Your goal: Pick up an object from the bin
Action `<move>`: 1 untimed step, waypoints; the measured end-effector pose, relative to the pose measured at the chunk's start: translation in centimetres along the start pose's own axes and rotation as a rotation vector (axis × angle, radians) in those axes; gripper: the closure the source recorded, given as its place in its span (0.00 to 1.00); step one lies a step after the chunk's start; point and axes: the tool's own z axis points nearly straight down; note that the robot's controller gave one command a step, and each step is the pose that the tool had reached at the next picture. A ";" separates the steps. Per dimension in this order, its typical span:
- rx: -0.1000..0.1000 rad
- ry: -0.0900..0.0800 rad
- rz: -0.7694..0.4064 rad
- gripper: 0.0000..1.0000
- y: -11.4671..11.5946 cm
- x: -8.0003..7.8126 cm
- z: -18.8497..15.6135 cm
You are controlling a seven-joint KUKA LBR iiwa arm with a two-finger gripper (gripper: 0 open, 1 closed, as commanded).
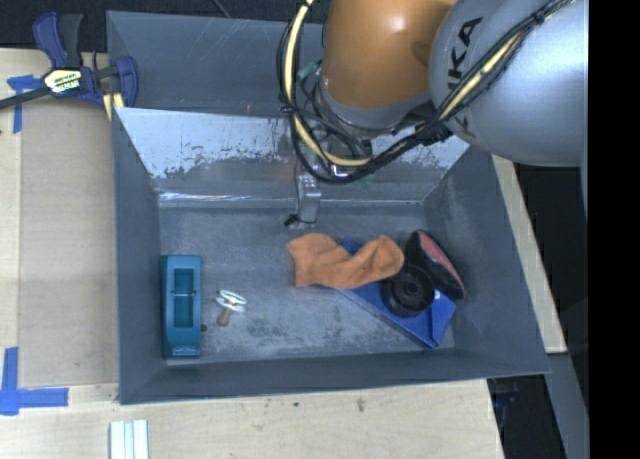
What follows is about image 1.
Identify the orange cloth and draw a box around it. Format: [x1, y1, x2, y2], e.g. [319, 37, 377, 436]
[284, 232, 406, 291]

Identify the grey metal bin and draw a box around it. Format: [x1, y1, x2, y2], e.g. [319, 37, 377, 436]
[105, 10, 552, 406]

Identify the black round wheel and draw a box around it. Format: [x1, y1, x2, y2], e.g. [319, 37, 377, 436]
[382, 265, 437, 319]

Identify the black and red brush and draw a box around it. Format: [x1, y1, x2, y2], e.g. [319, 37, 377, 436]
[403, 229, 468, 301]

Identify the blue cardboard box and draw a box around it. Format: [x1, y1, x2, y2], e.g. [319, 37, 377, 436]
[338, 236, 458, 351]

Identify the teal tape dispenser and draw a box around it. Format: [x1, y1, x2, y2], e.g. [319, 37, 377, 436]
[158, 253, 204, 361]

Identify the white ring pacifier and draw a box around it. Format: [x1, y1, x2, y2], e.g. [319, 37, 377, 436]
[214, 289, 249, 326]

